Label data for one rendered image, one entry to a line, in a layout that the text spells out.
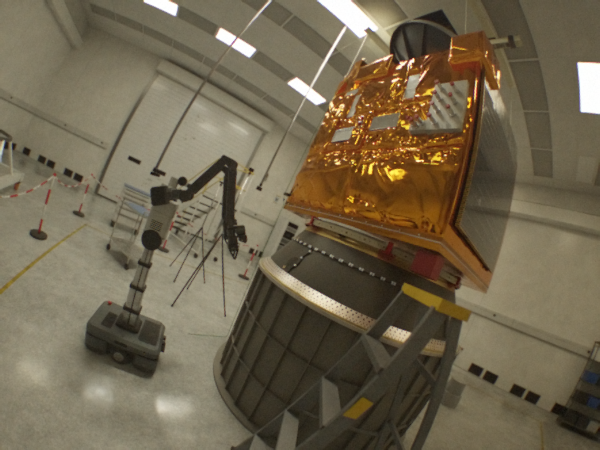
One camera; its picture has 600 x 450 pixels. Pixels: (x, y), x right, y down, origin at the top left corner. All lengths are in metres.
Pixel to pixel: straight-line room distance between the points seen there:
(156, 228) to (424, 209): 1.78
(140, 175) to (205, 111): 3.19
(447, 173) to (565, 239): 5.87
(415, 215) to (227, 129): 8.38
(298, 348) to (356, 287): 0.56
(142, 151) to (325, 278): 8.05
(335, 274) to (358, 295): 0.23
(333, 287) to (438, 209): 0.83
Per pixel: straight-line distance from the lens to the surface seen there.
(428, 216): 1.51
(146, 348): 2.09
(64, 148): 9.90
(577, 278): 7.03
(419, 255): 1.54
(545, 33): 4.38
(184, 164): 8.95
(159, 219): 1.84
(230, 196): 1.67
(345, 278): 1.68
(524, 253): 7.05
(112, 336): 2.12
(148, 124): 9.13
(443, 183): 1.57
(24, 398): 1.92
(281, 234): 9.39
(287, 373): 1.81
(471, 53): 2.25
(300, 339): 1.70
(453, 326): 0.98
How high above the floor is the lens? 1.52
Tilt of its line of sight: 3 degrees up
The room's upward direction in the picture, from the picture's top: 24 degrees clockwise
